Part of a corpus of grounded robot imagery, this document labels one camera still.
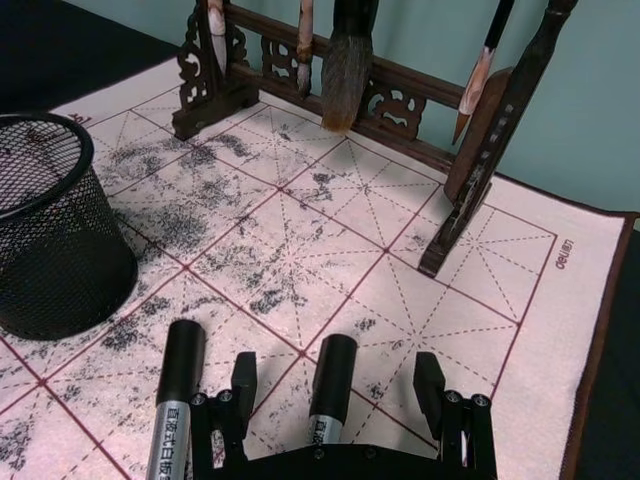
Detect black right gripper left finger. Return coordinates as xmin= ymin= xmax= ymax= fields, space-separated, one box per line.
xmin=189 ymin=351 xmax=259 ymax=472

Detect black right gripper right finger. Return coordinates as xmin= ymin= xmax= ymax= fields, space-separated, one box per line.
xmin=414 ymin=351 xmax=497 ymax=472

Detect black capped whiteboard marker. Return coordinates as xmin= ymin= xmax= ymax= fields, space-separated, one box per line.
xmin=299 ymin=333 xmax=359 ymax=447
xmin=144 ymin=319 xmax=208 ymax=480

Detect white gridded calligraphy felt mat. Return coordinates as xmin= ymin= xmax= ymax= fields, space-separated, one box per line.
xmin=0 ymin=47 xmax=640 ymax=480

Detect black mesh pen holder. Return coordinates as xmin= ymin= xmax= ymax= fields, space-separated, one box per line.
xmin=0 ymin=112 xmax=140 ymax=342

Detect dark carved wooden brush rack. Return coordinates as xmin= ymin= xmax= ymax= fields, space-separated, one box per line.
xmin=171 ymin=0 xmax=576 ymax=279

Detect large grey bristle calligraphy brush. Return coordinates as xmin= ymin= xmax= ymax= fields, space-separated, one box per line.
xmin=319 ymin=0 xmax=380 ymax=134

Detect thin brown-tipped calligraphy brush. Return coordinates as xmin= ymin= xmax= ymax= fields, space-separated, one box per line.
xmin=294 ymin=0 xmax=317 ymax=97

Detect small pale-tipped calligraphy brush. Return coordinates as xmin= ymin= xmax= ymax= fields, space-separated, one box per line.
xmin=205 ymin=0 xmax=230 ymax=77

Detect black table cloth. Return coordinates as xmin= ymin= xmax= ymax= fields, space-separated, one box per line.
xmin=0 ymin=0 xmax=640 ymax=480

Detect black-handled pointed calligraphy brush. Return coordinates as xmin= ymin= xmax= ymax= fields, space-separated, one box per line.
xmin=452 ymin=0 xmax=516 ymax=146

